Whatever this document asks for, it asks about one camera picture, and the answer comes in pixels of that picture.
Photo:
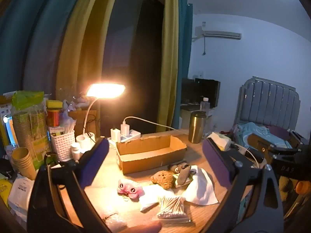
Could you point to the grey padded headboard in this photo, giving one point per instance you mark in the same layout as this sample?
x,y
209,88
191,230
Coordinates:
x,y
267,102

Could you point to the bagged paper cups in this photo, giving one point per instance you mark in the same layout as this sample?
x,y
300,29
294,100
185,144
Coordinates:
x,y
31,126

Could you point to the white power strip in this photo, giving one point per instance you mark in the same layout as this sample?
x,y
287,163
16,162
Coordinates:
x,y
134,134

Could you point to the grey plush toy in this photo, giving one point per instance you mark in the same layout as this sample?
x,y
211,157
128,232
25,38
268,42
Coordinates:
x,y
183,174

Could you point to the pink yellow plush toy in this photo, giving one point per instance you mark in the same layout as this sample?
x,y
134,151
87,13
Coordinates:
x,y
82,102

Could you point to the red can yellow lid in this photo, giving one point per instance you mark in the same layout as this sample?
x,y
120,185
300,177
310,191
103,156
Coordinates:
x,y
53,117

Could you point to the tissue pack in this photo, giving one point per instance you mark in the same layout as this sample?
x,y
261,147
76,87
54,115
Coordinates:
x,y
218,138

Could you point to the cardboard box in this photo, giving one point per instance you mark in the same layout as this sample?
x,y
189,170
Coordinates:
x,y
145,161

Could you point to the white paper bag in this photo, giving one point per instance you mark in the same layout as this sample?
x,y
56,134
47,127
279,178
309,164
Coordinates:
x,y
20,191

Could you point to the white cabinet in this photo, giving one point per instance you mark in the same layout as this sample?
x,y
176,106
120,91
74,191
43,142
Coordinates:
x,y
185,119

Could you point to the white plush toy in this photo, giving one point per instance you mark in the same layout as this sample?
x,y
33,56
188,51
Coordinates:
x,y
69,105

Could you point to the clear water bottle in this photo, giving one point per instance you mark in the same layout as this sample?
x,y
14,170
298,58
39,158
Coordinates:
x,y
204,105

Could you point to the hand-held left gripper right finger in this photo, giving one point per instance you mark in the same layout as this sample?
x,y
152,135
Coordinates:
x,y
216,162

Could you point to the black monitor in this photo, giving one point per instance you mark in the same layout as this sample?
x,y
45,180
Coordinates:
x,y
206,89

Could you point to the white woven basket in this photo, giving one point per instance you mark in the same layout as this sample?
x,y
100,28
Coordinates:
x,y
62,145

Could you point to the small clear plastic bag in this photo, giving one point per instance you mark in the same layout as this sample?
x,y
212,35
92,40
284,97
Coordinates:
x,y
114,222

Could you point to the brown plush toy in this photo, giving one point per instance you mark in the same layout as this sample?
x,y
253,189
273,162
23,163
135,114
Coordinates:
x,y
162,178

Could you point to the blue blanket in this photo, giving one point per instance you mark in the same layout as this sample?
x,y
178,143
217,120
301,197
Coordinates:
x,y
255,131

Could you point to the yellow curtain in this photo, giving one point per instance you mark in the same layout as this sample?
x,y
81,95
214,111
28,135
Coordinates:
x,y
170,53
80,41

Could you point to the bag of cotton swabs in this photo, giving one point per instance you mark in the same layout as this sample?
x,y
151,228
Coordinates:
x,y
170,208

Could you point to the steel tumbler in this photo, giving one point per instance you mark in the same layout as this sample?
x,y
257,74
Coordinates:
x,y
196,128

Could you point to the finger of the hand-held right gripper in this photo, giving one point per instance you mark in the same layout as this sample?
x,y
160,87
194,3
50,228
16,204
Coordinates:
x,y
284,149
297,137

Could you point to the stack of paper cups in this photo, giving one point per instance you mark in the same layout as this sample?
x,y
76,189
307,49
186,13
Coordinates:
x,y
24,165

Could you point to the dark window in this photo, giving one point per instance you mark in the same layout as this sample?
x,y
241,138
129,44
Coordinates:
x,y
133,53

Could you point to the white soft packet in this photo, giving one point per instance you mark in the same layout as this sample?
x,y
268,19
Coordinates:
x,y
148,199

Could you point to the white air conditioner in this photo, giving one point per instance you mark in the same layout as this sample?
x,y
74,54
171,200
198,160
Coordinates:
x,y
218,34

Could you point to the white cloth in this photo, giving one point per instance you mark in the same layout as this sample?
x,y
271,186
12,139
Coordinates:
x,y
203,189

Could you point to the white charger plug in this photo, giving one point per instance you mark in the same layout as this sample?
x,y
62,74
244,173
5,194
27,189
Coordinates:
x,y
125,129
115,134

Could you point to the white plastic bag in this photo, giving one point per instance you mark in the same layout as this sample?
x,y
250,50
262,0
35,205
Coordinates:
x,y
66,120

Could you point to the person's left hand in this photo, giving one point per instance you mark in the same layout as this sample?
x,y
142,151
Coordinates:
x,y
145,227

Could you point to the white pill bottle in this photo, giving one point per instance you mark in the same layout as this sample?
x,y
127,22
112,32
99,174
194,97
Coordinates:
x,y
76,151

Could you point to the white desk lamp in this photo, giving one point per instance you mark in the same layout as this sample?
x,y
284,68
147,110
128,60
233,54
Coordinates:
x,y
105,89

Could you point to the brown cardboard carton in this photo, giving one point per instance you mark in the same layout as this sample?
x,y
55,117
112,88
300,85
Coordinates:
x,y
80,121

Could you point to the teal curtain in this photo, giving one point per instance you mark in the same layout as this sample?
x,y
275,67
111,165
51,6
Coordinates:
x,y
183,41
24,41

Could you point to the yellow bag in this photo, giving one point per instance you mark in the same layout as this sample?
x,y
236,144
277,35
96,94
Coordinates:
x,y
3,189

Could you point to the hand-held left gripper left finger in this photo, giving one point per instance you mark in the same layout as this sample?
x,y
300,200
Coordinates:
x,y
93,160

